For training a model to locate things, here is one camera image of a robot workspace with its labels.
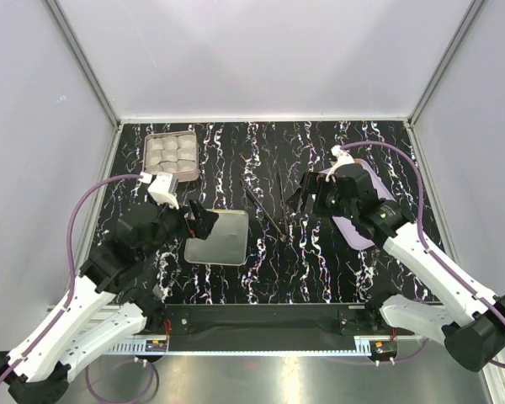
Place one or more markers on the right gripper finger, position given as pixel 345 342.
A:
pixel 297 201
pixel 309 183

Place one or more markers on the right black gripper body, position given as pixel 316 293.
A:
pixel 327 199

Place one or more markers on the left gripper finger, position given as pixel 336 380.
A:
pixel 203 233
pixel 198 213

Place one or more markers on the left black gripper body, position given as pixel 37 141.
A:
pixel 173 222

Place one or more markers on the metal tongs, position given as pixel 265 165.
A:
pixel 281 230

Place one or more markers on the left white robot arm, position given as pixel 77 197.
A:
pixel 102 307

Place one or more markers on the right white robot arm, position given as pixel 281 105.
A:
pixel 471 322

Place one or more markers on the pink chocolate box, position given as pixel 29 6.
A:
pixel 174 152

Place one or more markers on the silver metal box lid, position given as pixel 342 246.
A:
pixel 226 244

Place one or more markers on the lavender plastic tray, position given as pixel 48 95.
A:
pixel 344 225

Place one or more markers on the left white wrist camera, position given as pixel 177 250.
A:
pixel 162 188

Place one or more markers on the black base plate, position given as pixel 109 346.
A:
pixel 348 320

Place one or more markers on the white cable duct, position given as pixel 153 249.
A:
pixel 235 344

